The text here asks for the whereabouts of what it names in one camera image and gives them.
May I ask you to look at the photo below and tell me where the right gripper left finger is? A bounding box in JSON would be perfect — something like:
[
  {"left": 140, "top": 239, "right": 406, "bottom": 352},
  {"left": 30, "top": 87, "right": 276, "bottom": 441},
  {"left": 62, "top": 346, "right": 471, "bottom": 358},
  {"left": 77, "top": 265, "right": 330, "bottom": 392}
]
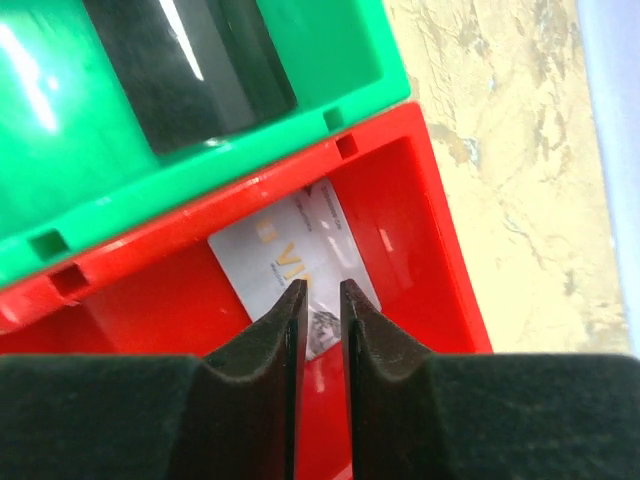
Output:
[{"left": 1, "top": 280, "right": 307, "bottom": 479}]

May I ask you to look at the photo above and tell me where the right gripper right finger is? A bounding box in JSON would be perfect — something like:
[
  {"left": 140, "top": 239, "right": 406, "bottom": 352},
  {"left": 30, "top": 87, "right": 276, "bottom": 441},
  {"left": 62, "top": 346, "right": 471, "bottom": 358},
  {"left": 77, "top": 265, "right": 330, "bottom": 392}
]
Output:
[{"left": 340, "top": 280, "right": 639, "bottom": 479}]

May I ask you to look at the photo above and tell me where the black card in bin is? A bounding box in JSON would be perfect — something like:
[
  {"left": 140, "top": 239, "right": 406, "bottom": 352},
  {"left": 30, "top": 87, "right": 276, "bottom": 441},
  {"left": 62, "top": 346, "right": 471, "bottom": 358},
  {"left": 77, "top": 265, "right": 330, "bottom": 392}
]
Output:
[{"left": 84, "top": 0, "right": 297, "bottom": 155}]

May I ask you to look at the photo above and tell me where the red middle plastic bin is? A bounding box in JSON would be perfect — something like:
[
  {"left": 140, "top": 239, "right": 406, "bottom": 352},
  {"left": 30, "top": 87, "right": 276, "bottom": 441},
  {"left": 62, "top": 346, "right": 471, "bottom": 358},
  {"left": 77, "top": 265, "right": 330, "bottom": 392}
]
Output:
[{"left": 1, "top": 104, "right": 491, "bottom": 479}]

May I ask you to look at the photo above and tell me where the green plastic bin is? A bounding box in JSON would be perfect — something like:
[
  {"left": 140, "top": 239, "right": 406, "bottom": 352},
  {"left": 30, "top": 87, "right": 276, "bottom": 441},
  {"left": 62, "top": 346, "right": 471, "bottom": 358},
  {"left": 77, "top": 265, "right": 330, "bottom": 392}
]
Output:
[{"left": 1, "top": 1, "right": 409, "bottom": 286}]

